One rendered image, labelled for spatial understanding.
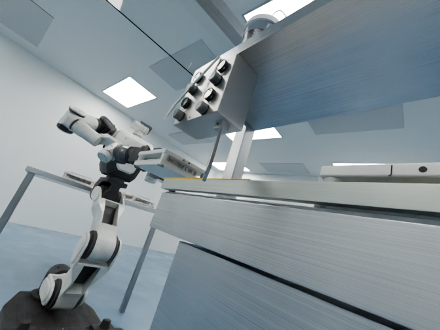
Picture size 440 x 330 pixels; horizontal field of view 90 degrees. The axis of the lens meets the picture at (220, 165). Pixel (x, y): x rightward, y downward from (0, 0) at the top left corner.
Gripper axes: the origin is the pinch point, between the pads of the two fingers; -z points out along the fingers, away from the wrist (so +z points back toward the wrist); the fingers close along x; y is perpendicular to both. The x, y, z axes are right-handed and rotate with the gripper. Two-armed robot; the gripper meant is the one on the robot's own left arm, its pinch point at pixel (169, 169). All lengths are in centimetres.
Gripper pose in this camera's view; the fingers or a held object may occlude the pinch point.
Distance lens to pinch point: 117.2
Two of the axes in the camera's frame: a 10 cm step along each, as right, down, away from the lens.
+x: -2.7, 9.1, -3.2
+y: -7.5, -4.0, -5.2
